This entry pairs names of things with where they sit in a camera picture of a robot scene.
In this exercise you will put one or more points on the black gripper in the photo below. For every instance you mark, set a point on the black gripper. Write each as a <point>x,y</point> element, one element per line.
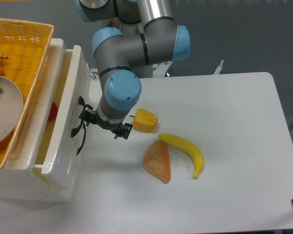
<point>88,115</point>

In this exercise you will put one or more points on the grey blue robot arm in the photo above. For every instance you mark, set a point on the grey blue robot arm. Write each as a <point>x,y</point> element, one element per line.
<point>116,55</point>

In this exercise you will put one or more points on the white metal frame bracket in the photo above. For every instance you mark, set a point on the white metal frame bracket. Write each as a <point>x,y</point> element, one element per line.
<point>219,68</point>

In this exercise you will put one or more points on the yellow toy banana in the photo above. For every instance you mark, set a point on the yellow toy banana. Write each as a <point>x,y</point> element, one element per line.
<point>187,147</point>

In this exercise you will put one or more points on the grey plate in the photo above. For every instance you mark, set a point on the grey plate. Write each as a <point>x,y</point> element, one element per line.
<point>11,106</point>

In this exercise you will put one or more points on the orange toy bread slice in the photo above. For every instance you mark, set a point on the orange toy bread slice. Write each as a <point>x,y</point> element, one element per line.
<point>157,162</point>

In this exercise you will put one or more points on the black lower drawer handle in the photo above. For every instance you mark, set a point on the black lower drawer handle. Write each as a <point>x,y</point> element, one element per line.
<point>83,140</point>

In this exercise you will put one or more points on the yellow woven basket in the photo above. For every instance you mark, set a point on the yellow woven basket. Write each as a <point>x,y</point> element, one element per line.
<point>24,43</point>

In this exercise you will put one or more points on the red toy bell pepper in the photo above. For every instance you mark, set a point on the red toy bell pepper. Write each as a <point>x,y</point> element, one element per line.
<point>53,112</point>

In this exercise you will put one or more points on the yellow toy bell pepper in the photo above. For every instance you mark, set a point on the yellow toy bell pepper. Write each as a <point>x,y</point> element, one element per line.
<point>144,121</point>

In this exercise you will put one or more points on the white drawer cabinet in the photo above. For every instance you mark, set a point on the white drawer cabinet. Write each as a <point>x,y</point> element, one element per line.
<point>21,177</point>

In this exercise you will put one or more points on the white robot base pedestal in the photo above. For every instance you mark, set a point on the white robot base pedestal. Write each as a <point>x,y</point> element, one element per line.
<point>156,70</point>

